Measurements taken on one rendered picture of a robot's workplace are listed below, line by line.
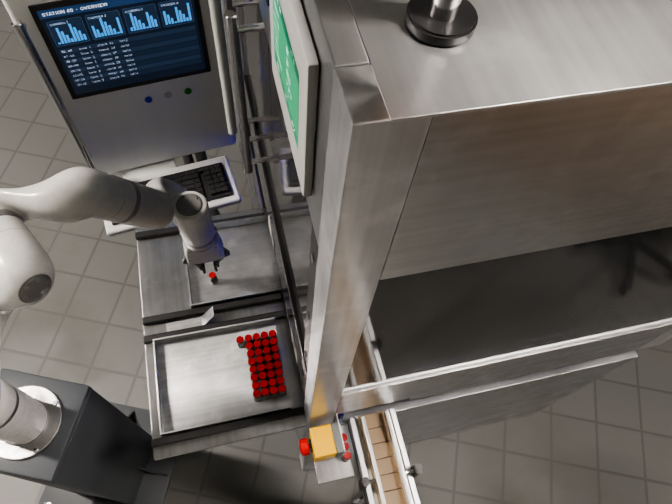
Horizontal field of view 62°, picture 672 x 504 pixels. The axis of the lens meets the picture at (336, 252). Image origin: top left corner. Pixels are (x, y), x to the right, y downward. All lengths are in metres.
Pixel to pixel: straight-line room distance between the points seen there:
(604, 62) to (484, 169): 0.13
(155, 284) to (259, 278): 0.31
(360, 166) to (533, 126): 0.15
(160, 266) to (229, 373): 0.40
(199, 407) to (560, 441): 1.65
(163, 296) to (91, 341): 1.03
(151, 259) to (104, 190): 0.71
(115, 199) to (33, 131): 2.33
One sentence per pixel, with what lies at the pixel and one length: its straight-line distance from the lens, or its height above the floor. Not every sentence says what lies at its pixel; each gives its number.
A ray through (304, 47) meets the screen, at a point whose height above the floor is 2.06.
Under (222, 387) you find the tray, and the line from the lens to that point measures 1.60.
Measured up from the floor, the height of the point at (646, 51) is 2.10.
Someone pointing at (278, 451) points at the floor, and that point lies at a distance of 2.44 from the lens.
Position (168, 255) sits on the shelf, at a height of 0.88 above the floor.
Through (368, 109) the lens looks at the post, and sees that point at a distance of 0.44.
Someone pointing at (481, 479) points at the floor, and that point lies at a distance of 2.55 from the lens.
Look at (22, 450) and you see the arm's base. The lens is 1.71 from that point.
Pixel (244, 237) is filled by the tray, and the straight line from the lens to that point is 1.77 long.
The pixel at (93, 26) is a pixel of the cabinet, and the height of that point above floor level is 1.40.
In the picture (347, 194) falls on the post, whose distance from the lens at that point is 0.50.
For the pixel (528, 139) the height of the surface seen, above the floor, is 2.05.
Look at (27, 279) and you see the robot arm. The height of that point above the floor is 1.55.
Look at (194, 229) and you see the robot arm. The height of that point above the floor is 1.26.
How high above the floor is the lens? 2.42
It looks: 62 degrees down
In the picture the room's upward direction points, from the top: 9 degrees clockwise
